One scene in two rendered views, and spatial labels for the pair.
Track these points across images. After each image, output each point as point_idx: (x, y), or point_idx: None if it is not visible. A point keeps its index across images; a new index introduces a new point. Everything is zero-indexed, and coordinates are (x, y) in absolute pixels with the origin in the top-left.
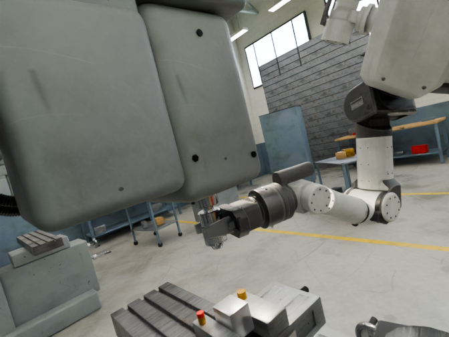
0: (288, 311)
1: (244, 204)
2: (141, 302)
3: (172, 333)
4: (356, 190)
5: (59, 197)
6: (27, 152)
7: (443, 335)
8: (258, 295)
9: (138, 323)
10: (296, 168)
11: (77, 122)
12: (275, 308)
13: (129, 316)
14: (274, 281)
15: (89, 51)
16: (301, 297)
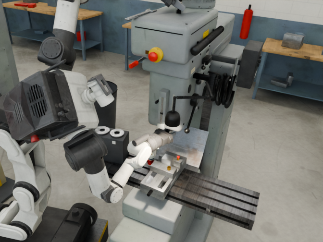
0: (151, 175)
1: (158, 133)
2: (249, 201)
3: (206, 184)
4: (112, 186)
5: None
6: None
7: (113, 135)
8: (167, 183)
9: (231, 187)
10: (139, 137)
11: None
12: (153, 164)
13: (243, 191)
14: (162, 191)
15: None
16: (148, 182)
